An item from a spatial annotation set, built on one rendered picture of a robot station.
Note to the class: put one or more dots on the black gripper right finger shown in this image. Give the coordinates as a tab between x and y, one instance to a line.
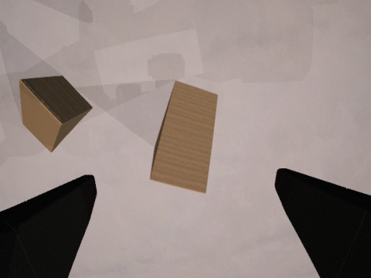
332	222

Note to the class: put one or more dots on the brown wooden triangular block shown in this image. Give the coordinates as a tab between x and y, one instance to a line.
51	108

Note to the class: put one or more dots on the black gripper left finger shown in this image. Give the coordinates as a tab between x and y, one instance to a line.
40	237

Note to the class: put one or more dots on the light brown wooden block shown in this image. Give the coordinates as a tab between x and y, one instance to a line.
183	149

